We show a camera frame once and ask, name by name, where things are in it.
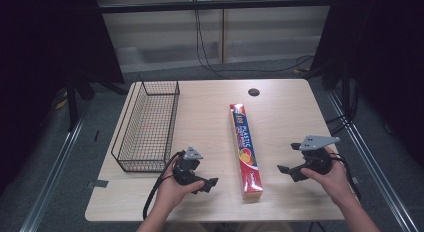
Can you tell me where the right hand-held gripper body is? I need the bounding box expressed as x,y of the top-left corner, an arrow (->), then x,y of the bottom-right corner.
298,134 -> 341,176

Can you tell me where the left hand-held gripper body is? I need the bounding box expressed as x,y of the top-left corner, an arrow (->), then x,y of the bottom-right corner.
172,145 -> 204,186

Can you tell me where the person's left hand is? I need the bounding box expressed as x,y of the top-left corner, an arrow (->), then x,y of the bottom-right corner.
154,164 -> 207,212

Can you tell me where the person's right hand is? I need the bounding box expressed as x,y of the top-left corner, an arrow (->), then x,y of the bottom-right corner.
299,145 -> 355,207

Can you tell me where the long red plastic wrap box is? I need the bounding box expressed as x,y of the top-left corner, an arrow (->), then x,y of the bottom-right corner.
228,103 -> 265,202

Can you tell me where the dark curtain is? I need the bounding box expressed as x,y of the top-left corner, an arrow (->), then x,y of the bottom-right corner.
0,0 -> 127,196
309,0 -> 424,168

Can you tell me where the black metal stand leg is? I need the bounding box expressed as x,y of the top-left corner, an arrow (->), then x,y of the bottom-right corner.
64,79 -> 82,133

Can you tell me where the black horizontal metal bar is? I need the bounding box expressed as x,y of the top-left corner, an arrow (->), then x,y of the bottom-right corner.
95,0 -> 335,15

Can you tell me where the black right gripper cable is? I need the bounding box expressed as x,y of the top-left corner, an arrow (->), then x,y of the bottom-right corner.
327,151 -> 363,202

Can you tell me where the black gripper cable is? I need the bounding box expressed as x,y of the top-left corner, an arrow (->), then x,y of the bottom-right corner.
327,151 -> 363,202
142,151 -> 185,222

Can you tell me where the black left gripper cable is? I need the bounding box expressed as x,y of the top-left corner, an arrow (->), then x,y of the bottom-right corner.
142,151 -> 185,222

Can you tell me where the bundle of black floor cables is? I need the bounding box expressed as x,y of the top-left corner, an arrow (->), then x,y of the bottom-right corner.
323,84 -> 360,137

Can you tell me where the black wire basket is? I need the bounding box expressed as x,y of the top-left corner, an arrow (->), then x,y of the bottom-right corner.
110,73 -> 181,174

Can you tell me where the metal floor rail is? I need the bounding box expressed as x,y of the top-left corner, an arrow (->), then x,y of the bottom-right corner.
19,113 -> 88,232
327,91 -> 420,232

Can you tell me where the black power cable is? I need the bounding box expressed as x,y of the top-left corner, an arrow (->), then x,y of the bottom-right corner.
194,9 -> 231,81
197,9 -> 316,74

